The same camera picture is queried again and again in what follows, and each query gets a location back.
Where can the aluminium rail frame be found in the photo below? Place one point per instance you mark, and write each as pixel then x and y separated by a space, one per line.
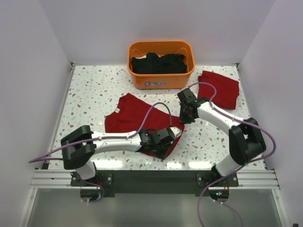
pixel 93 92

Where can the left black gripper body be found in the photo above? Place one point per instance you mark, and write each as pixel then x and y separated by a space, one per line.
pixel 159 146

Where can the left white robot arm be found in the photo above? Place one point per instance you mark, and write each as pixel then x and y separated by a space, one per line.
pixel 80 145

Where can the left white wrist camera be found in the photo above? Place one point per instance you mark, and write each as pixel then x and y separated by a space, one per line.
pixel 176 131

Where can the red t shirt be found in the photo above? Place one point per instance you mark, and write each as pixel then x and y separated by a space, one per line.
pixel 227 89
pixel 130 113

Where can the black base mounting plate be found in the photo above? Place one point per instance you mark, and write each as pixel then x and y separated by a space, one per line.
pixel 143 182

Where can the black clothes in basket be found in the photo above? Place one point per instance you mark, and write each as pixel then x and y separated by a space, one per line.
pixel 155 64

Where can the orange plastic basket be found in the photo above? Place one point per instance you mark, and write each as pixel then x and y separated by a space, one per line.
pixel 161 81

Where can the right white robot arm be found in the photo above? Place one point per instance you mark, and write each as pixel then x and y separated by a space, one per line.
pixel 245 138

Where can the folded red t shirt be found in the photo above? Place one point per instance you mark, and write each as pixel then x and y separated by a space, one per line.
pixel 227 89

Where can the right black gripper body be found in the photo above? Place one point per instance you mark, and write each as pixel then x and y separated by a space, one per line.
pixel 182 109

